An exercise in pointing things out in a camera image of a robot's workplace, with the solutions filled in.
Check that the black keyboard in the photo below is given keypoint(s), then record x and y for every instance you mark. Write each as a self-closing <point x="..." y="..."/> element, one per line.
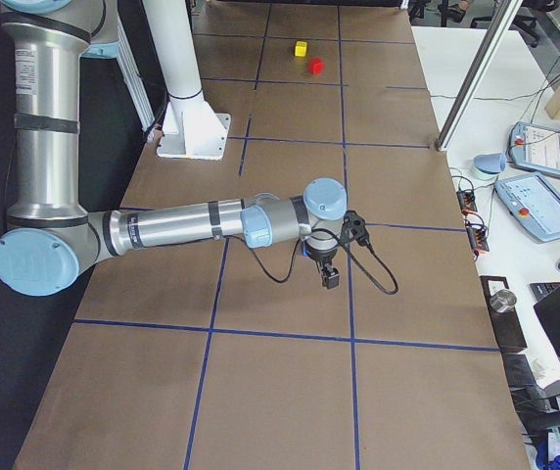
<point x="543" y="289"/>

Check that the yellow block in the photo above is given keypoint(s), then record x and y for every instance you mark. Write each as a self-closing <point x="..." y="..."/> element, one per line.
<point x="300" y="49"/>

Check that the near teach pendant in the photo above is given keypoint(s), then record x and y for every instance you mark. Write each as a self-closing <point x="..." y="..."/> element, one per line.
<point x="533" y="202"/>

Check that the far teach pendant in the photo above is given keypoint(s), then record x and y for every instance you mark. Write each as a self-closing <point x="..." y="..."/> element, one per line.
<point x="535" y="148"/>

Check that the orange connector block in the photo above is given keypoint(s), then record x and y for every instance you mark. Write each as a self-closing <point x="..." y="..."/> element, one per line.
<point x="478" y="237"/>
<point x="467" y="201"/>

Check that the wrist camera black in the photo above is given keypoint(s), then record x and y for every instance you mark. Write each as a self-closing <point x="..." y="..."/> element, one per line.
<point x="354" y="230"/>

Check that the red block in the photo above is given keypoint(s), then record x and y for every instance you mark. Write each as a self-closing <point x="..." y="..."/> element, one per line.
<point x="316" y="66"/>

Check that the lower orange connector block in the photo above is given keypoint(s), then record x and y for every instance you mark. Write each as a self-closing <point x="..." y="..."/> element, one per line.
<point x="478" y="237"/>

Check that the aluminium extrusion rail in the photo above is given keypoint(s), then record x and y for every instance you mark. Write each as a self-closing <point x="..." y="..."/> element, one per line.
<point x="133" y="81"/>

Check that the metal cup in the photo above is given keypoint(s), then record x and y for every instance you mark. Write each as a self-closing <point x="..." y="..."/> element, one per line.
<point x="502" y="301"/>

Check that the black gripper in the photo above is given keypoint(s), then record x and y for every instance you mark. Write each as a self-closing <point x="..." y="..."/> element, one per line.
<point x="321" y="256"/>

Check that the aluminium frame post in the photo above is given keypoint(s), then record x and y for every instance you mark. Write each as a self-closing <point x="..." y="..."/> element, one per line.
<point x="502" y="19"/>

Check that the white pedestal column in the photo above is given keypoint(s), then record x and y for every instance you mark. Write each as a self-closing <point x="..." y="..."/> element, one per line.
<point x="191" y="128"/>

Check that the upper orange connector block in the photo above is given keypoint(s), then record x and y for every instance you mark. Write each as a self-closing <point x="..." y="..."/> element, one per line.
<point x="467" y="201"/>

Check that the black tray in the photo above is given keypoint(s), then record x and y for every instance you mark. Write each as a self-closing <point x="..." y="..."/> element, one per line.
<point x="506" y="326"/>

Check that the teach pendant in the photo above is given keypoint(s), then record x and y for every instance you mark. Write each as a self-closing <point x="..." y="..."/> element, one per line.
<point x="535" y="148"/>
<point x="533" y="202"/>

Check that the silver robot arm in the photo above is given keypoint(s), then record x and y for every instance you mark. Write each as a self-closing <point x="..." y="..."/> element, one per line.
<point x="51" y="239"/>

